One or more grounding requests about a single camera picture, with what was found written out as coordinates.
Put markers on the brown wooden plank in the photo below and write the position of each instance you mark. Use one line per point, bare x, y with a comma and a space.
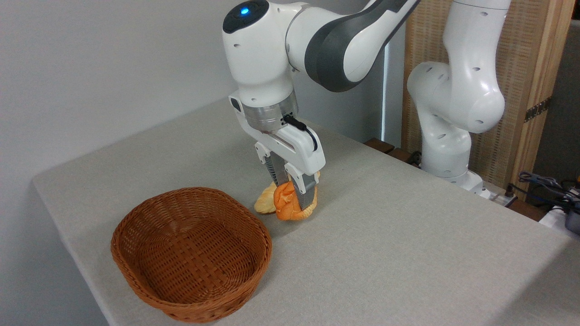
385, 147

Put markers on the long golden braided bread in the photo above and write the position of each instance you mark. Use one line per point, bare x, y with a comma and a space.
265, 200

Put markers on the round orange knotted bread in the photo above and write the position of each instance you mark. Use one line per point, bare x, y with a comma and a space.
285, 203

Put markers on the wooden woven folding screen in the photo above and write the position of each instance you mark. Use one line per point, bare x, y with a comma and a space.
521, 54

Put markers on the grey blue device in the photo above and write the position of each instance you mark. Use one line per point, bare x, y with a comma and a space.
573, 222

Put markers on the metal screen hinge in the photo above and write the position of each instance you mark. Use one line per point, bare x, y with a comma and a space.
538, 109

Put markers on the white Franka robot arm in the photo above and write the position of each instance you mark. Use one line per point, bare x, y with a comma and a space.
457, 90

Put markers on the brown woven wicker basket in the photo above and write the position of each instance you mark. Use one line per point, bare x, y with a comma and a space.
158, 271

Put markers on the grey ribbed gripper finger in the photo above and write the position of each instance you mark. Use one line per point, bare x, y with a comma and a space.
275, 170
306, 190

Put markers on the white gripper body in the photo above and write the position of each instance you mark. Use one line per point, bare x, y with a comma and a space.
299, 149

